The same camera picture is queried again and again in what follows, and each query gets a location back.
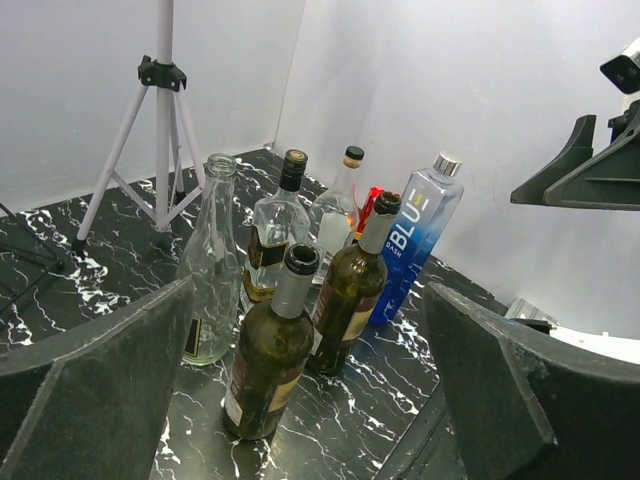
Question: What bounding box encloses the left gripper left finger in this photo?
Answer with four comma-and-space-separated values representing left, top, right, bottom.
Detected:
1, 278, 194, 479

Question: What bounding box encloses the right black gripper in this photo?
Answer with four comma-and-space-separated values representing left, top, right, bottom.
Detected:
510, 99, 639, 210

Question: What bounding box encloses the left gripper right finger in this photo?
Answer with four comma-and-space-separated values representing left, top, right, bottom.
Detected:
423, 282, 639, 479

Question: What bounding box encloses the blue square bottle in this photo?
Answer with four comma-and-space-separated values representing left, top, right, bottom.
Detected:
369, 153, 464, 326

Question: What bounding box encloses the tall clear bottle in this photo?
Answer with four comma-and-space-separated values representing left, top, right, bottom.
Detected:
176, 153, 241, 366

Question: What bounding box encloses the dark green wine bottle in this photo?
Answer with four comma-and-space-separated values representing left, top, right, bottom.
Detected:
223, 243, 320, 440

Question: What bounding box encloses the green wine bottle silver neck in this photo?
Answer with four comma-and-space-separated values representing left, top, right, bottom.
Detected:
307, 191, 401, 375

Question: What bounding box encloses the clear bottle black cap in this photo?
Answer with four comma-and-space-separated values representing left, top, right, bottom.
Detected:
241, 149, 310, 310

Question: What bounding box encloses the small clear glass bottle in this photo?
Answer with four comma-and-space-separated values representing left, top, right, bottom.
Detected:
308, 145, 365, 285

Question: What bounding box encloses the red yellow toy block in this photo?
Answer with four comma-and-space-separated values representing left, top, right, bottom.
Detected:
352, 187, 385, 244

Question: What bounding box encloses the lilac music stand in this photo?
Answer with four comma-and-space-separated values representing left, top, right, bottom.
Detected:
71, 0, 205, 257

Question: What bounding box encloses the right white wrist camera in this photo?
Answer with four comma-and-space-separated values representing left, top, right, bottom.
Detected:
599, 38, 640, 109

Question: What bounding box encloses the black wire wine rack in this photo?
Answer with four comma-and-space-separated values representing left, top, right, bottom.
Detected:
1, 204, 65, 312

